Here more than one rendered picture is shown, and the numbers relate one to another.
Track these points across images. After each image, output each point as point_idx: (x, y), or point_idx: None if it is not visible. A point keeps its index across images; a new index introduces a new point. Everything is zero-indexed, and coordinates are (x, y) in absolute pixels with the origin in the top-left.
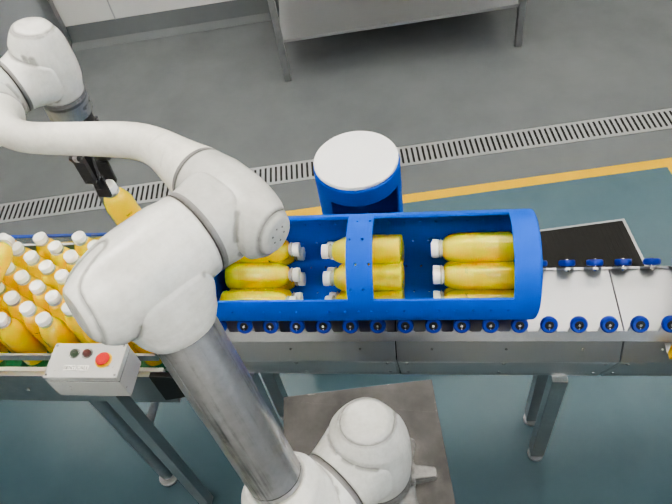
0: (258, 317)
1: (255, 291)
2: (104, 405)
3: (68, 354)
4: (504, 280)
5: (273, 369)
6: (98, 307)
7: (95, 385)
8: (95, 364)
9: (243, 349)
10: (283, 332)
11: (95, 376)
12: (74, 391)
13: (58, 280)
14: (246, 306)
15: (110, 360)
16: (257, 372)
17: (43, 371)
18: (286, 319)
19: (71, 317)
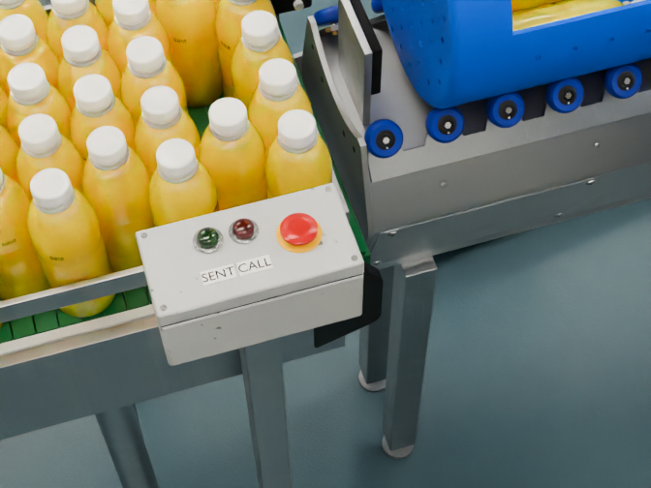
0: (586, 61)
1: (554, 5)
2: (132, 416)
3: (191, 247)
4: None
5: (493, 228)
6: None
7: (291, 304)
8: (285, 248)
9: (489, 173)
10: (587, 106)
11: (305, 274)
12: (219, 342)
13: (28, 91)
14: (578, 31)
15: (318, 229)
16: (441, 251)
17: (18, 350)
18: (640, 54)
19: (115, 170)
